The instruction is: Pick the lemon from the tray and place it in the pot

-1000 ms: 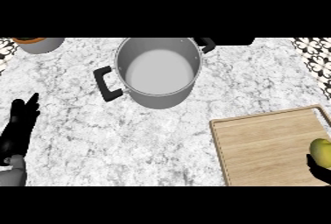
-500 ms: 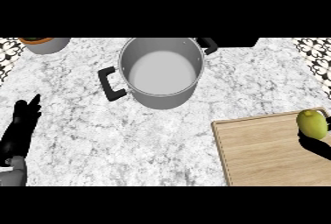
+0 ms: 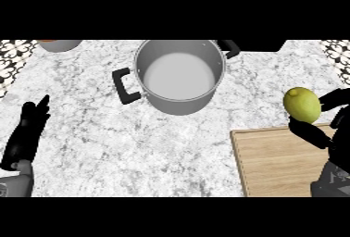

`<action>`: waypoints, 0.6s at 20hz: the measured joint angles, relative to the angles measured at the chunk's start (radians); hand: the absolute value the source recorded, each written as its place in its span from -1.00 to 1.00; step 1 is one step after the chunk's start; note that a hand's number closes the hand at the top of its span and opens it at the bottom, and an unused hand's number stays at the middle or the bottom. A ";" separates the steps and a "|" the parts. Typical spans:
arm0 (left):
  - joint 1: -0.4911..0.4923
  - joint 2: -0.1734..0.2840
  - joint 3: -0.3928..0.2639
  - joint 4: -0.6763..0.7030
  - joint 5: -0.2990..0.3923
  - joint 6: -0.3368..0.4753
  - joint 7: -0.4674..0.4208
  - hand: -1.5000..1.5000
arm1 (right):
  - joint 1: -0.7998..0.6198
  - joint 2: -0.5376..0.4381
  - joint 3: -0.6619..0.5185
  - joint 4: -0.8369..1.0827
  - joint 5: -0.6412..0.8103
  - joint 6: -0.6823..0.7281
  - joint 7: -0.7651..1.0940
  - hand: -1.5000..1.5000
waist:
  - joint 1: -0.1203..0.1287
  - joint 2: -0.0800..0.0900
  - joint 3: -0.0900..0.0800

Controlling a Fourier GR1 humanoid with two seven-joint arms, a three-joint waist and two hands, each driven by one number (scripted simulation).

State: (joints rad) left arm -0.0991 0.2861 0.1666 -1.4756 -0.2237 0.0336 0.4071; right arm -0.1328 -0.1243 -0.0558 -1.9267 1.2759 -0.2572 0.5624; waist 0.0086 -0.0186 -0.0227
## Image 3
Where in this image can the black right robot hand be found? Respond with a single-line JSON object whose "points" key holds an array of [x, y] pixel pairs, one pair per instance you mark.
{"points": [[320, 135]]}

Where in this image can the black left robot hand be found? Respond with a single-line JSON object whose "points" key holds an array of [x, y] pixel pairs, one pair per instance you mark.
{"points": [[26, 132]]}

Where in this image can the yellow-green lemon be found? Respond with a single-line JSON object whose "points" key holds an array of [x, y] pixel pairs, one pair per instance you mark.
{"points": [[304, 105]]}

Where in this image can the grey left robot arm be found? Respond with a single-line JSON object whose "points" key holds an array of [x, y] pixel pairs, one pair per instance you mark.
{"points": [[17, 182]]}

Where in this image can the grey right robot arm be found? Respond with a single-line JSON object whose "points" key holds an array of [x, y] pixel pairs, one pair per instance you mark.
{"points": [[332, 182]]}

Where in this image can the wooden tray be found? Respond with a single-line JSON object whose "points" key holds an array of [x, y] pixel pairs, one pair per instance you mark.
{"points": [[286, 162]]}

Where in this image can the grey steel pot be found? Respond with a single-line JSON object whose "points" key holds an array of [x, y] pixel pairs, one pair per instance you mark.
{"points": [[180, 75]]}

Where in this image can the grey bowl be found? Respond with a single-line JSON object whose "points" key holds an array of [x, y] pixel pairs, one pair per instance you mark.
{"points": [[59, 44]]}

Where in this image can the black flat appliance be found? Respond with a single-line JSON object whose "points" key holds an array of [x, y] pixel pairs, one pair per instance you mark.
{"points": [[261, 45]]}

